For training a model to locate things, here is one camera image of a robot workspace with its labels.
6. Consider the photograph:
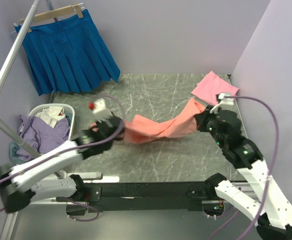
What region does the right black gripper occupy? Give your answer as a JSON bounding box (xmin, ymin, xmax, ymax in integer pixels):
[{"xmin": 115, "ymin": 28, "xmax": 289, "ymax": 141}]
[{"xmin": 195, "ymin": 104, "xmax": 227, "ymax": 148}]

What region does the salmon orange t shirt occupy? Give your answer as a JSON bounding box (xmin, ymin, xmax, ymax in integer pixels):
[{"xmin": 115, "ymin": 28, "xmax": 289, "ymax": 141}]
[{"xmin": 123, "ymin": 98, "xmax": 205, "ymax": 144}]

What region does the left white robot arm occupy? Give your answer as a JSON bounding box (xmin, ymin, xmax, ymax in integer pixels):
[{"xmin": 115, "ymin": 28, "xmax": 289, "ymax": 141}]
[{"xmin": 0, "ymin": 116, "xmax": 124, "ymax": 213}]

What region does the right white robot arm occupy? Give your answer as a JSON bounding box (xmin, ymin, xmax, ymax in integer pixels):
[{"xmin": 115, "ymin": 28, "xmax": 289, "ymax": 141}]
[{"xmin": 195, "ymin": 106, "xmax": 292, "ymax": 240}]

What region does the white laundry basket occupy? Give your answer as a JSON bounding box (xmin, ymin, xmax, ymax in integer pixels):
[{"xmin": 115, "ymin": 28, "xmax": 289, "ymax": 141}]
[{"xmin": 28, "ymin": 103, "xmax": 75, "ymax": 140}]

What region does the folded pink t shirt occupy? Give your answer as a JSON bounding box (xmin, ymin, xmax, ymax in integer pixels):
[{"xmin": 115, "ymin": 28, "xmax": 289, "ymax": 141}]
[{"xmin": 191, "ymin": 71, "xmax": 239, "ymax": 106}]

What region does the white garment in basket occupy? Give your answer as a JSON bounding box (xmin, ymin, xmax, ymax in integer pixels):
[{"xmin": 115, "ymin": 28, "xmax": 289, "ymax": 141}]
[{"xmin": 35, "ymin": 106, "xmax": 65, "ymax": 128}]

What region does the lavender shirt in basket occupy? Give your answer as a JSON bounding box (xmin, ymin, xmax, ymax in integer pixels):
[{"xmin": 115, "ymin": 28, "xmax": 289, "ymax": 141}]
[{"xmin": 18, "ymin": 115, "xmax": 70, "ymax": 154}]

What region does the black base beam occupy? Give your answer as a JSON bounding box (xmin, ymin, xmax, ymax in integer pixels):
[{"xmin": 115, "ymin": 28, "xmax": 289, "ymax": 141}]
[{"xmin": 55, "ymin": 181, "xmax": 236, "ymax": 216}]

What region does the blue pleated skirt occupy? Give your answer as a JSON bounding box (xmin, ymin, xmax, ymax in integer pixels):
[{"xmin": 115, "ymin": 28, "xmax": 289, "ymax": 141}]
[{"xmin": 22, "ymin": 9, "xmax": 121, "ymax": 95}]

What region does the blue grey cloth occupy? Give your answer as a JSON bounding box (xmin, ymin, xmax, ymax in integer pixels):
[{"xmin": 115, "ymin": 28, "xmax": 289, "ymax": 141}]
[{"xmin": 8, "ymin": 142, "xmax": 22, "ymax": 165}]

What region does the white clothes rack pole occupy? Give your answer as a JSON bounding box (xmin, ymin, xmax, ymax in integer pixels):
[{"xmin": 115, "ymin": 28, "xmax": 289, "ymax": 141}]
[{"xmin": 0, "ymin": 0, "xmax": 66, "ymax": 178}]

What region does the wooden clip hanger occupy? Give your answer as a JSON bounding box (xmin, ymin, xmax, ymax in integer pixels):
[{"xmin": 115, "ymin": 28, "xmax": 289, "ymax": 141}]
[{"xmin": 18, "ymin": 2, "xmax": 85, "ymax": 34}]

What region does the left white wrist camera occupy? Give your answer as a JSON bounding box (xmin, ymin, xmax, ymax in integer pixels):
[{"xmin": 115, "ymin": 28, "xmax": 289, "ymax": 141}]
[{"xmin": 88, "ymin": 98, "xmax": 113, "ymax": 122}]

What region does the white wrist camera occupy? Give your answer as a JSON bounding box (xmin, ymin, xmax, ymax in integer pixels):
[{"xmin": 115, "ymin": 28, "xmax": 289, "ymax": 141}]
[
  {"xmin": 88, "ymin": 98, "xmax": 113, "ymax": 122},
  {"xmin": 210, "ymin": 92, "xmax": 235, "ymax": 114}
]

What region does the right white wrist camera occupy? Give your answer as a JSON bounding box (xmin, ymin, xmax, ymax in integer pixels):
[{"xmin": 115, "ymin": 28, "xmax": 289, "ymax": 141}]
[{"xmin": 210, "ymin": 92, "xmax": 235, "ymax": 114}]

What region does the aluminium rail frame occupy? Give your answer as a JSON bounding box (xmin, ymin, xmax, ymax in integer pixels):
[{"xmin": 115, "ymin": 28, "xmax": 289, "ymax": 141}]
[{"xmin": 0, "ymin": 182, "xmax": 261, "ymax": 240}]

